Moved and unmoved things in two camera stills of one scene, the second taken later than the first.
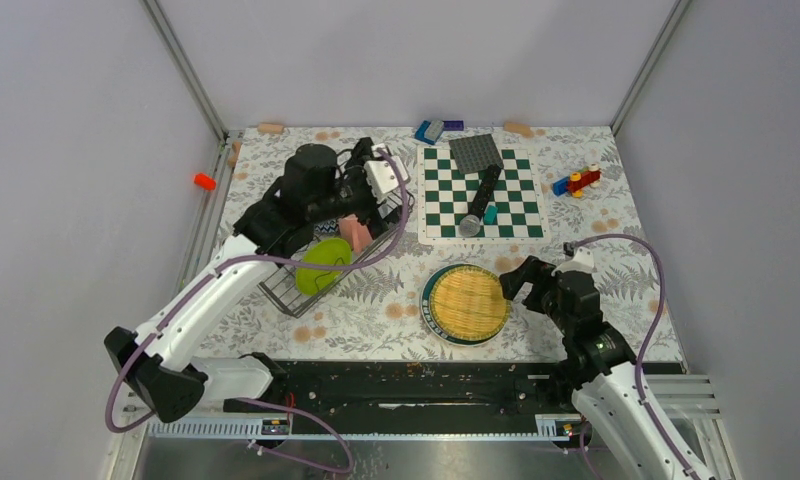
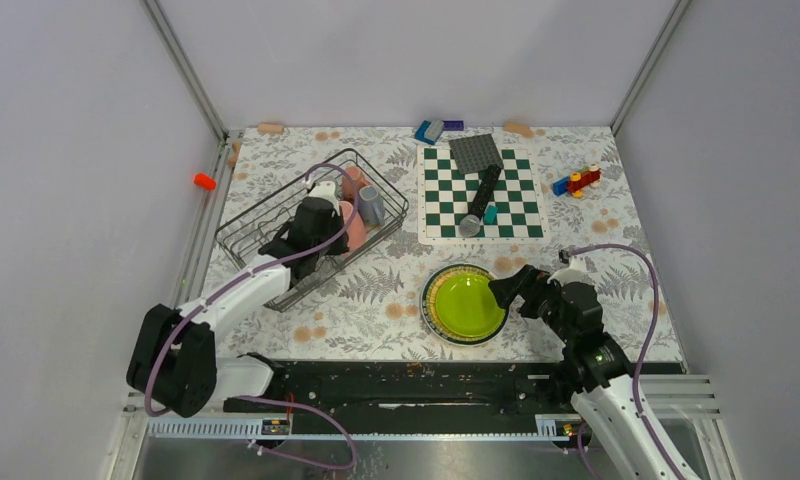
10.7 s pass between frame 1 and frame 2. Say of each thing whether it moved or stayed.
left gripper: moved
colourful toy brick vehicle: stayed
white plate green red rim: stayed
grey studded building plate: stayed
